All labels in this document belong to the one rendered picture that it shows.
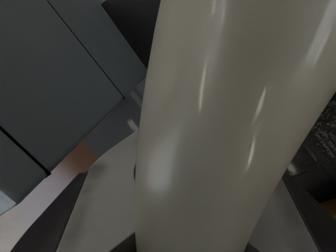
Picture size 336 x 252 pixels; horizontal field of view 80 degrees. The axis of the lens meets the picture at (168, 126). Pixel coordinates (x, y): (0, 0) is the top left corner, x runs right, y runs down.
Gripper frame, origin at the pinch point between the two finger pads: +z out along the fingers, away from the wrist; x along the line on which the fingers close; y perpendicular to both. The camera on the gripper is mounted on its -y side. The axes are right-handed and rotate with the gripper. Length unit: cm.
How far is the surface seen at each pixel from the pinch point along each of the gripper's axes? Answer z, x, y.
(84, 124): 25.0, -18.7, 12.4
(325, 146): 26.9, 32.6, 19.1
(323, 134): 26.6, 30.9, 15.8
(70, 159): 91, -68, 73
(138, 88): 88, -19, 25
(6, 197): 5.6, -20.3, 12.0
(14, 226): 92, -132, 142
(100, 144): 89, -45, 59
